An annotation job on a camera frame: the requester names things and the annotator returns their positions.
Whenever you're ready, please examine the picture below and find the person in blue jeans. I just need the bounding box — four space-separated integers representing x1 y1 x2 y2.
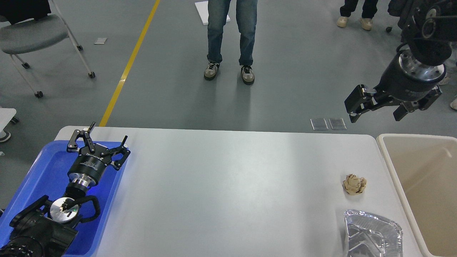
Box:
204 0 258 86

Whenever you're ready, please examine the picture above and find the beige plastic bin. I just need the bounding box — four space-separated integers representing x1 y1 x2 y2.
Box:
377 134 457 257

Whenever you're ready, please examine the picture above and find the right floor plate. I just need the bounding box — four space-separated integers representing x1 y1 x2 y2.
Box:
328 118 347 130

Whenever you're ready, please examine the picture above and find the crumpled brown paper ball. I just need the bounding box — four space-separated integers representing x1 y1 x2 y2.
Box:
342 174 367 195

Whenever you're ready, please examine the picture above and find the blue plastic tray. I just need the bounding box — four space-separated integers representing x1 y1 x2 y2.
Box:
0 140 125 257

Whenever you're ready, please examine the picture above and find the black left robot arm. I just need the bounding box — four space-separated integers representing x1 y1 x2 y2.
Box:
1 124 130 257

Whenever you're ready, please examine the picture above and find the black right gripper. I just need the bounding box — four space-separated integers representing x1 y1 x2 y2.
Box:
344 50 447 123

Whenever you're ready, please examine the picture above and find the left floor plate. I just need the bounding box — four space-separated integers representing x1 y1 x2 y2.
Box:
310 118 328 131

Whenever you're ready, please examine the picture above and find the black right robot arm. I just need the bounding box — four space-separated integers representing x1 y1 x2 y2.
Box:
344 0 456 123

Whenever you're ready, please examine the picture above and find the aluminium foil tray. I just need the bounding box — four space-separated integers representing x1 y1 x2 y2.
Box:
344 209 403 257

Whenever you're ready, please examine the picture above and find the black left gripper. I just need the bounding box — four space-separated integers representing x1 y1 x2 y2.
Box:
67 122 131 187

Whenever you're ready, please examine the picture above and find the grey rolling chair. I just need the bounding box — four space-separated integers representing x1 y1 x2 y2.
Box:
0 0 96 78

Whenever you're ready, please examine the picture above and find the white furniture at left edge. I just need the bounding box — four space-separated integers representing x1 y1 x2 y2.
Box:
0 107 19 143

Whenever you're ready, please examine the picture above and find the person with beige shoes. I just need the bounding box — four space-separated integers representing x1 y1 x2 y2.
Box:
337 0 379 31

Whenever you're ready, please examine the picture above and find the floor plate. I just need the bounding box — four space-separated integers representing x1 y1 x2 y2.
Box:
328 118 347 130
310 118 328 131

